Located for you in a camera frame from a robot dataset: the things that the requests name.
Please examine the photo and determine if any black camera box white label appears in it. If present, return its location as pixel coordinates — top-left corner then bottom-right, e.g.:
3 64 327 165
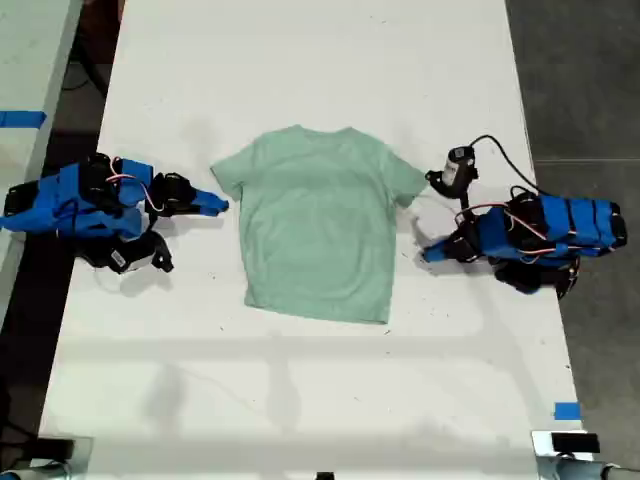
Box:
106 231 175 276

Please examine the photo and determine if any white side table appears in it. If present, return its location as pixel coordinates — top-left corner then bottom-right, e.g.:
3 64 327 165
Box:
0 0 85 314

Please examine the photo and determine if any small black box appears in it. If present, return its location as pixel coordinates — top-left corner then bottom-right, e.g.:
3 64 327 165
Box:
36 437 77 459
551 433 600 454

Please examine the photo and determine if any black camera box grey face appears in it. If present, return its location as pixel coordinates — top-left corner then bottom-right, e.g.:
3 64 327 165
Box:
425 145 480 209

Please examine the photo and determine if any grey metal table clamp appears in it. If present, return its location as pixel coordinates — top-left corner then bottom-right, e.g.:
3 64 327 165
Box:
0 435 95 480
530 429 640 480

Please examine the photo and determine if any dark floor cable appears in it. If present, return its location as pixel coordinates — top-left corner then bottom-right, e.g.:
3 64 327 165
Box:
62 58 107 99

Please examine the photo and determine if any black camera cable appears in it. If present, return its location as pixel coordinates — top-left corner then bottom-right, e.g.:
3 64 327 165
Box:
468 134 540 195

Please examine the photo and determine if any long blue tape strip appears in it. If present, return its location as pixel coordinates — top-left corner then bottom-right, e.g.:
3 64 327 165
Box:
0 110 48 130

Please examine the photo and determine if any pale green t-shirt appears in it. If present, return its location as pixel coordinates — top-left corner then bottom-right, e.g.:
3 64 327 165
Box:
209 124 429 326

